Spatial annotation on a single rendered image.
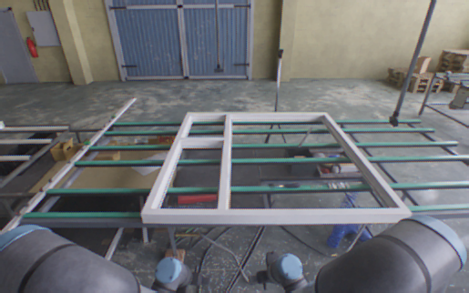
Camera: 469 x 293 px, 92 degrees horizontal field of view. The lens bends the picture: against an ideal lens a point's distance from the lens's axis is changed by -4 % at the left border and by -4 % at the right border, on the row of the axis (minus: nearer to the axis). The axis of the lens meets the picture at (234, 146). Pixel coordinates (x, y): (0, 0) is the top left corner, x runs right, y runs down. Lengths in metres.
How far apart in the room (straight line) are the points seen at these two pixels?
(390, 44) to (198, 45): 5.77
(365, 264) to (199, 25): 7.28
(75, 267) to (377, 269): 0.47
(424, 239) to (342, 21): 7.82
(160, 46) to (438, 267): 7.60
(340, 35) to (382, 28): 1.27
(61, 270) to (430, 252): 0.58
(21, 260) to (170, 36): 7.32
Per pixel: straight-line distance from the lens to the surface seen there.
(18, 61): 9.91
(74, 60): 8.45
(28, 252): 0.52
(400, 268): 0.47
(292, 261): 1.01
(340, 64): 8.37
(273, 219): 1.37
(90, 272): 0.48
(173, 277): 0.99
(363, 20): 8.45
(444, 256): 0.54
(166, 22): 7.64
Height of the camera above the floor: 1.89
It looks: 30 degrees down
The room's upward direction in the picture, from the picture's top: straight up
